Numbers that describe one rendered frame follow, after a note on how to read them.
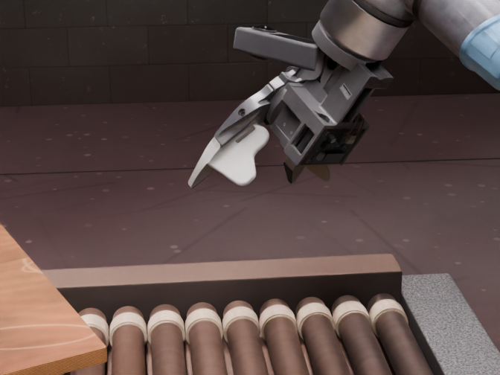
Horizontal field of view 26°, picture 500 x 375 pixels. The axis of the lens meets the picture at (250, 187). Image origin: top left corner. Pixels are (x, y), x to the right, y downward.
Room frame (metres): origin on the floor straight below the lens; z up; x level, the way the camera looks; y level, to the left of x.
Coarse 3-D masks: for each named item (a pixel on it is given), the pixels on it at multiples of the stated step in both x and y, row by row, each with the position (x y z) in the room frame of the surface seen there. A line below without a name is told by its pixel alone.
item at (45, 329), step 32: (0, 224) 1.30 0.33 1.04; (0, 256) 1.20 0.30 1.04; (0, 288) 1.11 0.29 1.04; (32, 288) 1.11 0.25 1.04; (0, 320) 1.04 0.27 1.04; (32, 320) 1.04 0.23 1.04; (64, 320) 1.04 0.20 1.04; (0, 352) 0.97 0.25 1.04; (32, 352) 0.97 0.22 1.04; (64, 352) 0.97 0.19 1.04; (96, 352) 0.97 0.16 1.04
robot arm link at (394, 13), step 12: (360, 0) 0.95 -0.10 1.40; (372, 0) 0.95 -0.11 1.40; (384, 0) 0.95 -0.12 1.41; (396, 0) 0.95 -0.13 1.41; (408, 0) 0.93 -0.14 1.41; (372, 12) 0.95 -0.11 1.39; (384, 12) 0.95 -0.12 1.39; (396, 12) 0.95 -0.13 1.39; (408, 12) 0.95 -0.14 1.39; (396, 24) 0.95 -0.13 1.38; (408, 24) 0.97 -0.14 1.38
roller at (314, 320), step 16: (304, 304) 1.31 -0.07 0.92; (320, 304) 1.30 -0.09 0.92; (304, 320) 1.27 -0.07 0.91; (320, 320) 1.26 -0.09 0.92; (304, 336) 1.25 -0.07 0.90; (320, 336) 1.22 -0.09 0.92; (336, 336) 1.24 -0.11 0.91; (320, 352) 1.18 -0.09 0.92; (336, 352) 1.18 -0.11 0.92; (320, 368) 1.15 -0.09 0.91; (336, 368) 1.14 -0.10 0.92
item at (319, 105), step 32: (320, 32) 0.98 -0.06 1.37; (320, 64) 0.99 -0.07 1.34; (352, 64) 0.96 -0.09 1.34; (288, 96) 0.99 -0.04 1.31; (320, 96) 0.99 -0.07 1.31; (352, 96) 0.96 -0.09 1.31; (288, 128) 0.99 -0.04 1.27; (320, 128) 0.95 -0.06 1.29; (352, 128) 0.97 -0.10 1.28; (320, 160) 0.98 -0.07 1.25
